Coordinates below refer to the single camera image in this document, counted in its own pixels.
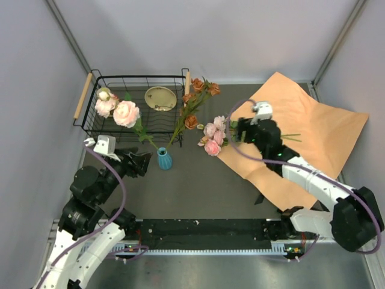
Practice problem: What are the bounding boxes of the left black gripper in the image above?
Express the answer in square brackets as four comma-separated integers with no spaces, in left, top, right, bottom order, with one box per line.
[96,146,153,204]

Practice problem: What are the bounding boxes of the pink flower bunch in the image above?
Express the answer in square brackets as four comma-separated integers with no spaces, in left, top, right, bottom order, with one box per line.
[196,115,302,157]

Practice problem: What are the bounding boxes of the large pink peony stem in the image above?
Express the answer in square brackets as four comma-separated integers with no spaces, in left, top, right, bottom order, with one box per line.
[94,87,159,150]

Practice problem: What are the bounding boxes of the green orange wrapping paper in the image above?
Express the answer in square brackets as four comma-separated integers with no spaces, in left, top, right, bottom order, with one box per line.
[218,72,369,211]

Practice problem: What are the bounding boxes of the orange rose stem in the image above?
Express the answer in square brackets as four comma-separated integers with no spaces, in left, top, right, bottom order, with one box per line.
[165,77,221,150]

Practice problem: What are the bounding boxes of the black gold-lettered ribbon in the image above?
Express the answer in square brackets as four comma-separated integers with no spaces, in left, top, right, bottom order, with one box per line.
[254,193,329,212]

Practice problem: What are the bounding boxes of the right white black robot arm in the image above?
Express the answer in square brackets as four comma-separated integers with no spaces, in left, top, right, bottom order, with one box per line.
[235,117,384,253]

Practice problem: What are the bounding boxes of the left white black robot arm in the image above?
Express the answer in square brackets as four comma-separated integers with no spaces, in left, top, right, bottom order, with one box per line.
[35,148,152,288]

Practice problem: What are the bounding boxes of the small blue ribbed vase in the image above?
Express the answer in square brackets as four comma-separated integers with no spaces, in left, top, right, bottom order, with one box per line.
[157,148,173,170]

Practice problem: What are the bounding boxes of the yellow ceramic plate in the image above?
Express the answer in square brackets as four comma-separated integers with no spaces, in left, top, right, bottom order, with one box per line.
[144,86,177,111]

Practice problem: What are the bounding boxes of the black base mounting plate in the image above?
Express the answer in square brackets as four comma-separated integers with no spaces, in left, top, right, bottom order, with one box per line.
[137,219,288,241]

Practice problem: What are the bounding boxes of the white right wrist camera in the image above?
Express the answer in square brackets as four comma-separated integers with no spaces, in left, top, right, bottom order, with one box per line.
[251,101,273,125]

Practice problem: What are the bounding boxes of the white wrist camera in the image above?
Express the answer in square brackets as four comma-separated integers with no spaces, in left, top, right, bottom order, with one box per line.
[83,135,121,162]
[251,101,273,125]

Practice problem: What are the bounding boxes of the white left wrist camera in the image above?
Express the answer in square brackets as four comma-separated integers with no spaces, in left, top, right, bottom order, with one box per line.
[83,135,121,162]

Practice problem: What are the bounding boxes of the black wire dish basket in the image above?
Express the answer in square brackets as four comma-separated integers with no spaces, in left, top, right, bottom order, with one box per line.
[73,68,189,143]

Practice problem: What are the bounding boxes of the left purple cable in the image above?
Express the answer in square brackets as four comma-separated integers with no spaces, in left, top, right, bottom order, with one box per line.
[35,146,150,289]

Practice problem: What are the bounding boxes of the white slotted cable duct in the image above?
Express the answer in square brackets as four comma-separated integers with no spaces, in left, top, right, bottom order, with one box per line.
[111,241,304,256]

